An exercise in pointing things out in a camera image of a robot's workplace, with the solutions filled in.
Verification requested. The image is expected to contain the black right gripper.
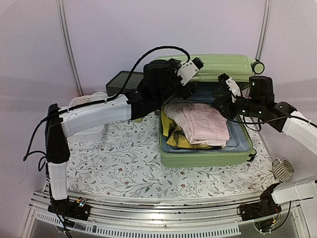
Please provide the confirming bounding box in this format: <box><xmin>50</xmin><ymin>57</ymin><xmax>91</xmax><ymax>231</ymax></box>
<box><xmin>211</xmin><ymin>92</ymin><xmax>264</xmax><ymax>120</ymax></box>

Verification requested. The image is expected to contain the green hard-shell suitcase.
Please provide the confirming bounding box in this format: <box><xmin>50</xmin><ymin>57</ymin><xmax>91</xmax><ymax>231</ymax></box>
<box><xmin>159</xmin><ymin>54</ymin><xmax>264</xmax><ymax>168</ymax></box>

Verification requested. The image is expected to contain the drawer cabinet with dark top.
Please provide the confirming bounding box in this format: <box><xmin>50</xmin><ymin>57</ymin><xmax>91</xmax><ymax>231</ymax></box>
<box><xmin>106</xmin><ymin>71</ymin><xmax>143</xmax><ymax>97</ymax></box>

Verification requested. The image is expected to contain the white plastic mesh basket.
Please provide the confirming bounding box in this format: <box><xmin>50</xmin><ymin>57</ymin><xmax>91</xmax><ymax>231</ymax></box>
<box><xmin>67</xmin><ymin>92</ymin><xmax>110</xmax><ymax>142</ymax></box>

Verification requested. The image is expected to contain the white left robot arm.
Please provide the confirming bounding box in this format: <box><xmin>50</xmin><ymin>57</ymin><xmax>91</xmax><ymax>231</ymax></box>
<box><xmin>42</xmin><ymin>58</ymin><xmax>204</xmax><ymax>221</ymax></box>

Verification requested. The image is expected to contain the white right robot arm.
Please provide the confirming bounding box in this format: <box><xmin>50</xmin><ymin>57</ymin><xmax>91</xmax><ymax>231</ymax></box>
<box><xmin>214</xmin><ymin>74</ymin><xmax>317</xmax><ymax>221</ymax></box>

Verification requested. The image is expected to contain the pink folded towel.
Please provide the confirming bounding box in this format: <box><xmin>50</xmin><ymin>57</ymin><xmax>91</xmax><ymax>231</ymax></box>
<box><xmin>163</xmin><ymin>102</ymin><xmax>230</xmax><ymax>148</ymax></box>

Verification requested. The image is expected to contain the yellow plaid garment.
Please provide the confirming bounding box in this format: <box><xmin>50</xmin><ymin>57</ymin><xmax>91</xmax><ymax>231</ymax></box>
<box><xmin>161</xmin><ymin>112</ymin><xmax>222</xmax><ymax>150</ymax></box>

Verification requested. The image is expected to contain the floral white tablecloth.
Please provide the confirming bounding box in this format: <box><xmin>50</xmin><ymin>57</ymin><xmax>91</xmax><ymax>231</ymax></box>
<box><xmin>67</xmin><ymin>114</ymin><xmax>276</xmax><ymax>199</ymax></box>

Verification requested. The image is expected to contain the aluminium front rail frame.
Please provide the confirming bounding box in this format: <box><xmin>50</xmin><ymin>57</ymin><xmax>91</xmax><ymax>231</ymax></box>
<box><xmin>18</xmin><ymin>187</ymin><xmax>312</xmax><ymax>238</ymax></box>

